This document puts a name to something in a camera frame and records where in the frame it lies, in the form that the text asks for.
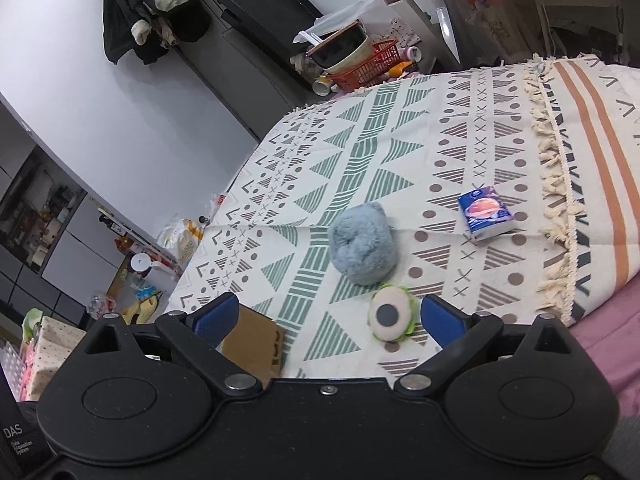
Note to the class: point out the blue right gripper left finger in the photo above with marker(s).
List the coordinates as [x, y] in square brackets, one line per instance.
[217, 319]

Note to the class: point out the black flat panel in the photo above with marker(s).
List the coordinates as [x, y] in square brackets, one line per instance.
[271, 25]

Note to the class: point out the grey-blue plush toy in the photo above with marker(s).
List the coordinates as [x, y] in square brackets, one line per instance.
[361, 245]

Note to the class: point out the white round kettle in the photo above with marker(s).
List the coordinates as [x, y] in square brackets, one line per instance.
[141, 263]

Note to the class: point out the pink bed sheet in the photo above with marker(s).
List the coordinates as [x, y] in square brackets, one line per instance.
[610, 335]

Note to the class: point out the dark grey wardrobe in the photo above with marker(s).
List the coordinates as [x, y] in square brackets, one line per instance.
[256, 90]

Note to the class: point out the blue planet tissue pack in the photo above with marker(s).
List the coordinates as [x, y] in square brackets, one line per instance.
[485, 213]

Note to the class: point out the yellow white plastic bag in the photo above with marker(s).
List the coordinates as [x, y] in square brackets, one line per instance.
[180, 237]

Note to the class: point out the brown cardboard box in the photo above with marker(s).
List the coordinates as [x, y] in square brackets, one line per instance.
[256, 345]

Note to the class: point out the dotted beige cloth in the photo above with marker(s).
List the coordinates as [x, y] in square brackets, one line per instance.
[45, 346]

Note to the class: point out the burger plush toy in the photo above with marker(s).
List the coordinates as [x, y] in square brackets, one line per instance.
[393, 313]

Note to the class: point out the red plastic basket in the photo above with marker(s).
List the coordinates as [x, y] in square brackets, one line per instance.
[384, 57]

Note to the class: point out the hanging dark clothes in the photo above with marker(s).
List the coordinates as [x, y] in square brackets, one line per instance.
[151, 28]

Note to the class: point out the patterned white fringed blanket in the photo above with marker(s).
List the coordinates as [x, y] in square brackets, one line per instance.
[559, 142]

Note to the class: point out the dark bowl with rim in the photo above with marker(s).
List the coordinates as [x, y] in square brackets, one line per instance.
[348, 47]

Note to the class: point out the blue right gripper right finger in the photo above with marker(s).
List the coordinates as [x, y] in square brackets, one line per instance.
[442, 321]

